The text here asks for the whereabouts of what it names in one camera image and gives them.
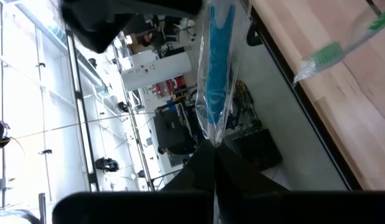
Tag black overhead crossbar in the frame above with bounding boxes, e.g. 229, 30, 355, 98
66, 29, 100, 192

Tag blue white toothbrush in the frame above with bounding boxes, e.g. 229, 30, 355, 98
194, 0, 252, 149

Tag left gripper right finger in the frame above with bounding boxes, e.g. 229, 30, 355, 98
216, 145, 385, 224

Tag green white toothbrush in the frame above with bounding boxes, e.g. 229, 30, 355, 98
292, 4, 385, 87

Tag black equipment case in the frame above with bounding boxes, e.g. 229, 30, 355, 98
229, 129, 282, 172

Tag black computer monitor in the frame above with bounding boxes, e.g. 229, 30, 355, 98
153, 110, 196, 147

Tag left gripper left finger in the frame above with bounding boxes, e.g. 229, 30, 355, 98
52, 139, 214, 224

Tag black aluminium table frame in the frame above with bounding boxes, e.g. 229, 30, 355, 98
245, 0, 385, 191

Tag person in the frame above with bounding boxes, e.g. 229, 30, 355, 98
157, 138, 198, 156
139, 15, 181, 50

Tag white pillar cabinet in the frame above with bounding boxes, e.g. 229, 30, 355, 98
121, 51, 193, 91

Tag red storage shelf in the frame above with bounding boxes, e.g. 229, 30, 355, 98
151, 75, 186, 98

